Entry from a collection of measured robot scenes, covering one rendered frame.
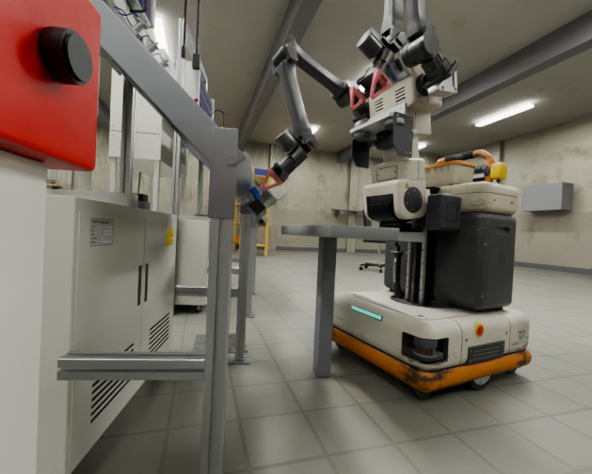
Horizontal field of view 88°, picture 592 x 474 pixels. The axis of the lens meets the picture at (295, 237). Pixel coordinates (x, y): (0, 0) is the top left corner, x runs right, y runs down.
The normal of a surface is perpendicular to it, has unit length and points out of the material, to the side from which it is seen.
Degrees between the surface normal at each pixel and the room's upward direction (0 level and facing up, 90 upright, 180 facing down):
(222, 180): 90
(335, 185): 90
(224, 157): 90
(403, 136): 90
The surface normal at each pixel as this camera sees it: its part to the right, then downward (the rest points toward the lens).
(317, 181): 0.29, 0.03
